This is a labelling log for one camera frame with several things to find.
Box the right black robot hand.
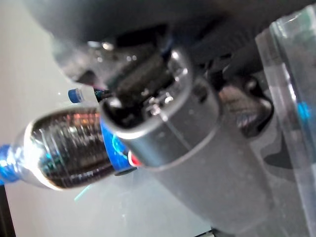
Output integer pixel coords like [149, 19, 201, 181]
[24, 0, 307, 237]

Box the black shelf board clear rail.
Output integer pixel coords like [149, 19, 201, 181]
[255, 4, 316, 237]

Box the pepsi bottle blue label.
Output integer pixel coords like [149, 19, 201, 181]
[0, 106, 139, 192]
[68, 88, 84, 104]

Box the black shelf board without rail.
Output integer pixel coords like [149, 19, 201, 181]
[0, 184, 16, 237]

